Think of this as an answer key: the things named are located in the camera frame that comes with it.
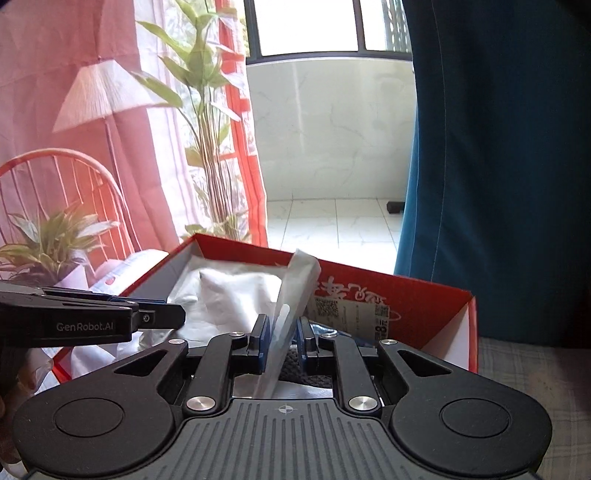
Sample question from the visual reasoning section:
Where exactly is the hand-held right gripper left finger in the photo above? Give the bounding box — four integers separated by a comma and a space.
113, 314, 271, 416

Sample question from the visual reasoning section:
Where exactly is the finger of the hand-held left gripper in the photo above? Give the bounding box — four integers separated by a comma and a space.
41, 286, 187, 330

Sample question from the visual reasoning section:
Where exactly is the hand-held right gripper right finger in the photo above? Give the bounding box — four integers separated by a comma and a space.
295, 316, 454, 412

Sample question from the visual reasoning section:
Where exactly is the black patterned cloth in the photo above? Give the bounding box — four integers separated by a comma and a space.
279, 348, 335, 386

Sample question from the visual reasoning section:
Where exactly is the clear plastic packet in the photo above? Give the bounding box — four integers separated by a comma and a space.
252, 248, 322, 400

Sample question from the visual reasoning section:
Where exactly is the red cardboard box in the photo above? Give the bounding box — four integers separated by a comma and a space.
51, 233, 479, 384

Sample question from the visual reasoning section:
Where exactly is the person's left hand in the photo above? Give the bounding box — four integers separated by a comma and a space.
0, 348, 49, 462

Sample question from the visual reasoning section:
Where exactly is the checked blanket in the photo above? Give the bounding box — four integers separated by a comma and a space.
88, 249, 591, 480

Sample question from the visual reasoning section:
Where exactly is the dark blue curtain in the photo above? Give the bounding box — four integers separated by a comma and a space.
393, 0, 591, 356

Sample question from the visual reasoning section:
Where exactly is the window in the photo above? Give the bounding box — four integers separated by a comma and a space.
242, 0, 414, 65

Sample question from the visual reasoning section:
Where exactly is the red wire chair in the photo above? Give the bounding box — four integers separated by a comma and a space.
0, 0, 269, 296

